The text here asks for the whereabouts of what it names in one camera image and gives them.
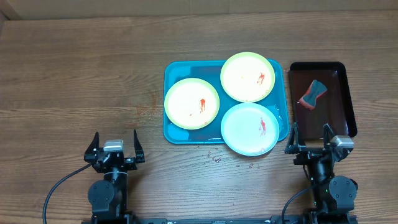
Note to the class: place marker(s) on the yellow plate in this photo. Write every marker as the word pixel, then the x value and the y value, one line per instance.
pixel 247 77
pixel 191 103

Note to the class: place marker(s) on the light blue plate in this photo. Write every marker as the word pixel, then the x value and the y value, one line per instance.
pixel 250 129

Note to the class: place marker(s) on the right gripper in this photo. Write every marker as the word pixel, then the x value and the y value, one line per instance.
pixel 310 155

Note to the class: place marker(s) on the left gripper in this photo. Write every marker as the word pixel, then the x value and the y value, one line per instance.
pixel 132 163

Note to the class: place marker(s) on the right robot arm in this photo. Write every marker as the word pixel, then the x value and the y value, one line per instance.
pixel 333 195

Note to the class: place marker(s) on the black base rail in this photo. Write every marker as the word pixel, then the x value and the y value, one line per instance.
pixel 275 219

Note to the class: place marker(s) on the black rectangular tray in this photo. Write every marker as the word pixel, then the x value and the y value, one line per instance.
pixel 333 107

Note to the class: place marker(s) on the yellow plate top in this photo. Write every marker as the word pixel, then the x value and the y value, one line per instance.
pixel 247 77

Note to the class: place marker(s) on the teal plastic tray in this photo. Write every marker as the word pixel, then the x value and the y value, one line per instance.
pixel 209 71

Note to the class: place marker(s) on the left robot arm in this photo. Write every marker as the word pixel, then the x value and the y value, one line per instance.
pixel 108 197

